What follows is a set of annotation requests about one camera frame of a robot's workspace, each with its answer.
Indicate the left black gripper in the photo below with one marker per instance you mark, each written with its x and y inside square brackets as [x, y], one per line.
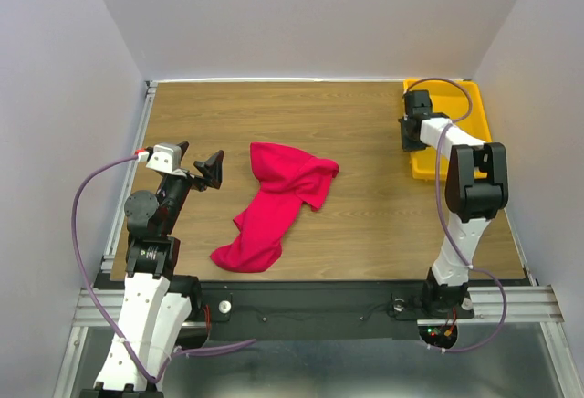
[192, 175]

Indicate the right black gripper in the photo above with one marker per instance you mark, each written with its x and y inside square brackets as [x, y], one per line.
[408, 133]

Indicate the red polo t shirt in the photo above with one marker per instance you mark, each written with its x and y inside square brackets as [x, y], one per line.
[288, 178]

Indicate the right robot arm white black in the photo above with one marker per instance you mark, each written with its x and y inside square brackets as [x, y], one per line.
[475, 190]

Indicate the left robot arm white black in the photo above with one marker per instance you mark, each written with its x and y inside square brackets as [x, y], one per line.
[155, 302]

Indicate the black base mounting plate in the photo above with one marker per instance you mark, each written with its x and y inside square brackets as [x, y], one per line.
[320, 310]

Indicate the small electronics board with leds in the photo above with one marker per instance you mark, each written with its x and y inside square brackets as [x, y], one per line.
[444, 336]

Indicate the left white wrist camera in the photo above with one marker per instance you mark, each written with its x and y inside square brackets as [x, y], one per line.
[163, 158]

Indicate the left aluminium frame rail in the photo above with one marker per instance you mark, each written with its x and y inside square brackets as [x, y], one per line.
[109, 253]

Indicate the aluminium frame rail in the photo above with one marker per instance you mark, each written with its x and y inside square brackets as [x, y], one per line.
[525, 304]
[109, 253]

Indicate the front aluminium frame rail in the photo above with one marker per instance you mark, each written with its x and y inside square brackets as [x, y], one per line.
[525, 304]

